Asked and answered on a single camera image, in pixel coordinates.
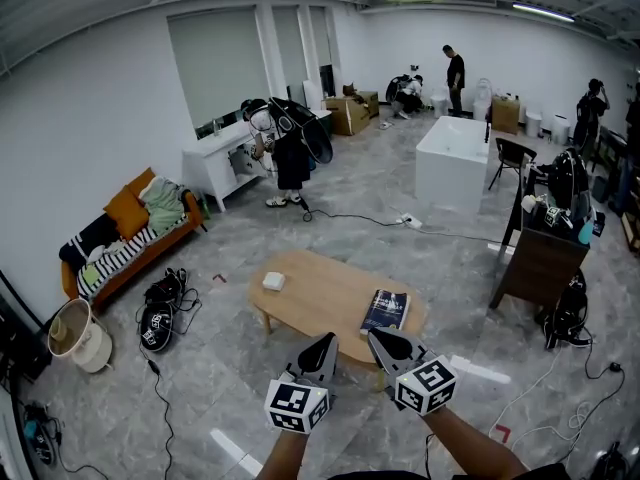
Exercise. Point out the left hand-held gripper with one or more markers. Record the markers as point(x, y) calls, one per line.
point(295, 407)

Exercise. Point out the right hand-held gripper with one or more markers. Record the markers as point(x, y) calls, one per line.
point(425, 385)

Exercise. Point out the person's left forearm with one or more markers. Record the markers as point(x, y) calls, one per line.
point(282, 455)

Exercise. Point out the person's right forearm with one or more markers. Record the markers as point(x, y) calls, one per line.
point(470, 448)

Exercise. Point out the wooden coffee table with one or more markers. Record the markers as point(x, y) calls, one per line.
point(325, 293)

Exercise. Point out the dark blue book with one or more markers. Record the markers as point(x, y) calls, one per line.
point(386, 310)

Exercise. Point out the white tissue box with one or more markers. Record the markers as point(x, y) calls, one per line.
point(274, 282)

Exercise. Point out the person's dark shirt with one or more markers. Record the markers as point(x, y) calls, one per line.
point(400, 473)

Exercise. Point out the white power strip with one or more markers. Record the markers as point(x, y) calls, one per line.
point(411, 221)

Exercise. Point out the dark wooden desk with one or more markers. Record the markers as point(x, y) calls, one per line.
point(542, 268)

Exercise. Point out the white bathtub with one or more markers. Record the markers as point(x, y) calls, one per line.
point(450, 173)

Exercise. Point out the green bottle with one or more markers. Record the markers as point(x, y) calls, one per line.
point(205, 208)

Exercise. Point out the orange sofa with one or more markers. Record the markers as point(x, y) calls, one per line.
point(150, 263)

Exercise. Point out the idle hand-held gripper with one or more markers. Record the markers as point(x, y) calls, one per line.
point(553, 216)

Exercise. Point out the green blanket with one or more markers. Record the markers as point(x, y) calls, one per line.
point(164, 205)

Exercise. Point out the light blue bottle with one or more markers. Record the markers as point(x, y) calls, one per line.
point(586, 232)

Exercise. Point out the black white striped blanket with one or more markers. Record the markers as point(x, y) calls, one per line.
point(115, 260)

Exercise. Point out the beige round bin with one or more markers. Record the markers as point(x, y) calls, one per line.
point(90, 348)

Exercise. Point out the white vanity cabinet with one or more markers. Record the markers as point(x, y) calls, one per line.
point(207, 163)

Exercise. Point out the black chair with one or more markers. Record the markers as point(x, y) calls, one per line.
point(515, 154)

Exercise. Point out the dark green cabinet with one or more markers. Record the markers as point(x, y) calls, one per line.
point(322, 124)

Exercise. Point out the large cardboard box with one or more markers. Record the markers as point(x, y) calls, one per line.
point(346, 117)

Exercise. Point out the orange cushion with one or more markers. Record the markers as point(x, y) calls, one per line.
point(127, 213)
point(141, 180)

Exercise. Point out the pale green cloth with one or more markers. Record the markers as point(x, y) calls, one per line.
point(91, 275)

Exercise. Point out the small cardboard box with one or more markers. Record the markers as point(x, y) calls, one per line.
point(371, 104)

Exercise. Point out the white toilet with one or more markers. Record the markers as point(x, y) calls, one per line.
point(440, 105)
point(482, 103)

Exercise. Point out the small clear bottle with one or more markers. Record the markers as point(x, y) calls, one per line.
point(217, 128)

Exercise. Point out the tall cardboard box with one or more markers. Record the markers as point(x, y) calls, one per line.
point(506, 115)

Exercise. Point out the white bin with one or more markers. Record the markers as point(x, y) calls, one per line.
point(533, 125)
point(561, 129)

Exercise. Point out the white upright panel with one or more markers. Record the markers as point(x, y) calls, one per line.
point(312, 95)

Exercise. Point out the black upright panel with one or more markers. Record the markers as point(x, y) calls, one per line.
point(327, 80)

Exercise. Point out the black equipment bundle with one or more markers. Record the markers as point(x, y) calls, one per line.
point(42, 440)

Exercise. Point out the wide grey roller blind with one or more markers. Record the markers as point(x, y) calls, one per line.
point(215, 65)

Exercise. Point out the narrow grey roller blind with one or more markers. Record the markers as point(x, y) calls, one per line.
point(288, 45)
point(320, 35)

